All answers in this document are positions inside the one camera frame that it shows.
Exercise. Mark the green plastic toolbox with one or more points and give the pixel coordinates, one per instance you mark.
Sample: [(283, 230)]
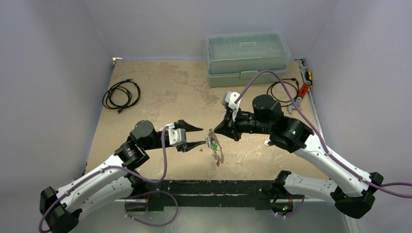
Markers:
[(233, 59)]

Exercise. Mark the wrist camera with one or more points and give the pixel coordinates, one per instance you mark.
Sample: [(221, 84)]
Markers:
[(231, 103), (176, 136)]

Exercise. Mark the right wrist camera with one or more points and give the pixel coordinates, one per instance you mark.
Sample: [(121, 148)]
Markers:
[(231, 103)]

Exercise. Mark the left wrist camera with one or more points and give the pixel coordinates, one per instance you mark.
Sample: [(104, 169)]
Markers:
[(176, 136)]

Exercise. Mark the black key fob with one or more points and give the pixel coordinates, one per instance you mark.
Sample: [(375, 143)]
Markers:
[(267, 143)]

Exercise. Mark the red handled adjustable wrench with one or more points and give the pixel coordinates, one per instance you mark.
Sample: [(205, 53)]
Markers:
[(302, 92)]

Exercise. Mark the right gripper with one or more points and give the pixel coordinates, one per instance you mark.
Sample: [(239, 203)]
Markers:
[(233, 123)]

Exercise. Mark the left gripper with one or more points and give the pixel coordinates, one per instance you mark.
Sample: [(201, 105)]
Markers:
[(188, 145)]

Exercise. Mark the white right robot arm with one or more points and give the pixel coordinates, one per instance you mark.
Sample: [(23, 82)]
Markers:
[(350, 189)]

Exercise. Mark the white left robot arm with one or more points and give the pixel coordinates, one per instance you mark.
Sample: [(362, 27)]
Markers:
[(115, 178)]

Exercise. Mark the key with green tag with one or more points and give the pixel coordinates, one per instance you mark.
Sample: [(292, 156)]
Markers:
[(214, 146)]

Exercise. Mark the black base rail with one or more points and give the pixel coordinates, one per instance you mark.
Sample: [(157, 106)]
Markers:
[(260, 195)]

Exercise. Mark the yellow black tool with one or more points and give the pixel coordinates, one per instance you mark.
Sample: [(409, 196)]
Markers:
[(306, 74)]

